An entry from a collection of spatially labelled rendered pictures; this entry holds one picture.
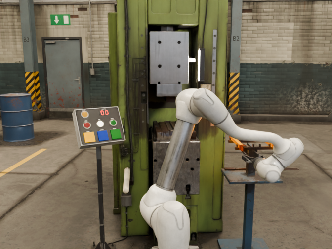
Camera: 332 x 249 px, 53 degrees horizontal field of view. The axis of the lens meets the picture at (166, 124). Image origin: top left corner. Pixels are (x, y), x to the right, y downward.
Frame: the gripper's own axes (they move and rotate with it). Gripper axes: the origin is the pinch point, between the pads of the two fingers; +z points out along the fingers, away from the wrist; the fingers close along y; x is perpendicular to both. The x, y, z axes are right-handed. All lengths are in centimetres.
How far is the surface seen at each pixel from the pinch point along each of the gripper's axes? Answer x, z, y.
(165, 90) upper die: 38, 53, -53
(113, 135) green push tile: 7, 34, -93
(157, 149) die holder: -9, 46, -60
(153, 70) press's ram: 53, 52, -63
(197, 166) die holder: -24, 48, -28
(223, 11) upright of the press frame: 100, 69, -6
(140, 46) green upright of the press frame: 72, 66, -73
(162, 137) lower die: 0, 52, -56
